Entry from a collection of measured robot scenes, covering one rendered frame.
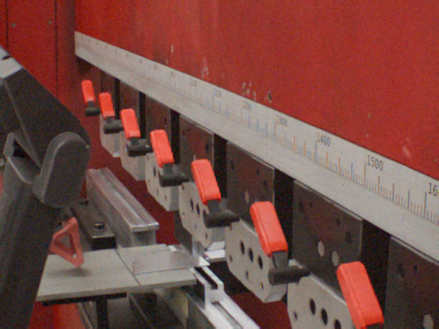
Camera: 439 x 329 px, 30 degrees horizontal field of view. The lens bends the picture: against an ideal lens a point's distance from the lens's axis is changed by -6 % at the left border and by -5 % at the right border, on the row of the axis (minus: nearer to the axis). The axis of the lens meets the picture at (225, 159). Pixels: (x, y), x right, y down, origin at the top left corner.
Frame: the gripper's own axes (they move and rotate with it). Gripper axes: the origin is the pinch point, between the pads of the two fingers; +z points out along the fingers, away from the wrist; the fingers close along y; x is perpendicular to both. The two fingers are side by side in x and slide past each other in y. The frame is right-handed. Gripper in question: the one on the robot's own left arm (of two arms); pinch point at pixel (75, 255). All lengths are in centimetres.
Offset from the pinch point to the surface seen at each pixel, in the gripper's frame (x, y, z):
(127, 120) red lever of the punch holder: -19.9, 9.5, -11.3
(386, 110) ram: -29, -68, -21
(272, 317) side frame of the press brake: -36, 86, 84
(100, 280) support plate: -1.3, -4.7, 4.2
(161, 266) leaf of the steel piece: -11.1, -1.6, 9.2
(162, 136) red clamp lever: -20.8, -9.5, -11.4
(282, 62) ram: -30, -47, -23
